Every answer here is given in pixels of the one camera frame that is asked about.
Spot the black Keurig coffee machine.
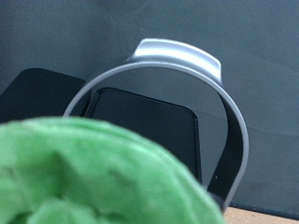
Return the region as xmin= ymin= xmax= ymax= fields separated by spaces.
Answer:
xmin=0 ymin=37 xmax=250 ymax=214

